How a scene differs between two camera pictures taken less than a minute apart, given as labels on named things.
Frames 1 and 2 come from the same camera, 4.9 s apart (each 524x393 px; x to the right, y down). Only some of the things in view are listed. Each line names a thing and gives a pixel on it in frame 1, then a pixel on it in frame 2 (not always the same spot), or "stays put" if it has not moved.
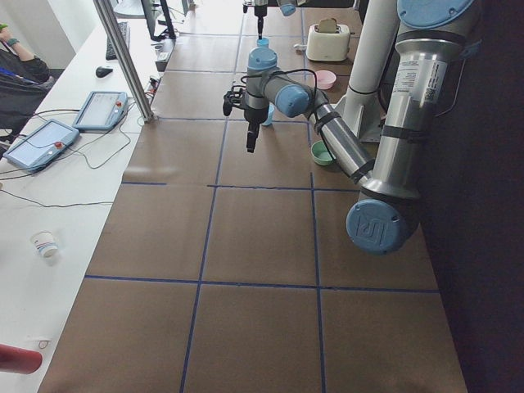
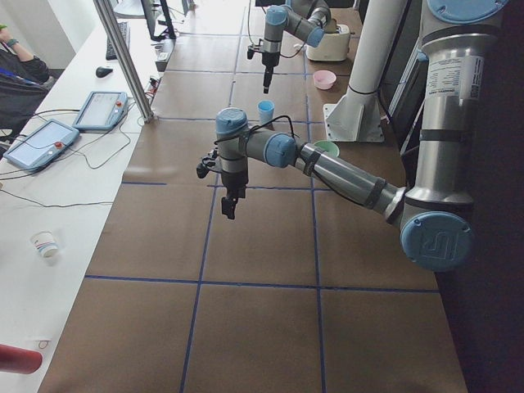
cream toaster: (327, 41) stays put
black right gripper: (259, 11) -> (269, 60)
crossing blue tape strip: (266, 286) stays put
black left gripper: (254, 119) -> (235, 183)
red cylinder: (20, 361) stays put
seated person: (24, 82) stays put
